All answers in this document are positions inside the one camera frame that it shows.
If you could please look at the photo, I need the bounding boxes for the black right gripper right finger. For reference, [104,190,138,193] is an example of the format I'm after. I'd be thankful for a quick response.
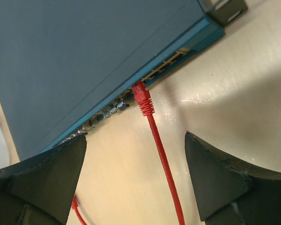
[185,132,281,225]

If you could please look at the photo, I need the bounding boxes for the red patch cable looped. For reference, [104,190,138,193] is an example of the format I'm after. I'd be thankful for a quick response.
[71,81,185,225]

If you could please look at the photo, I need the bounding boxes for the dark blue network switch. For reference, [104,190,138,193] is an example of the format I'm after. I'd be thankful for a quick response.
[0,0,248,160]

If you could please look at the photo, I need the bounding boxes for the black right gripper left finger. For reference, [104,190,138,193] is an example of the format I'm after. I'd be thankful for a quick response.
[0,135,87,225]

